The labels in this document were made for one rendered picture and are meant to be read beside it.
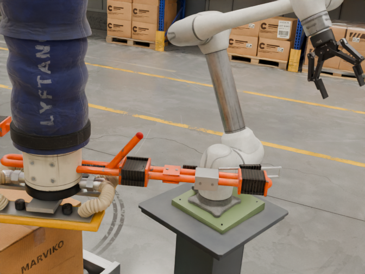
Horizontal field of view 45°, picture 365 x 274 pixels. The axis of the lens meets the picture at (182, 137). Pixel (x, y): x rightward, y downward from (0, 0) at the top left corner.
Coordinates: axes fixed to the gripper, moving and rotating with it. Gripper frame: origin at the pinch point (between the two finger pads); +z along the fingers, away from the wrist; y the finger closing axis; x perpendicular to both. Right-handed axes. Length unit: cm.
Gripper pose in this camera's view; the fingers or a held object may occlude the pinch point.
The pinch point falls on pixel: (342, 88)
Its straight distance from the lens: 159.3
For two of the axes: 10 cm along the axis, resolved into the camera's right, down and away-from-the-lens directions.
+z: 3.9, 9.2, 0.4
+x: 6.6, -3.1, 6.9
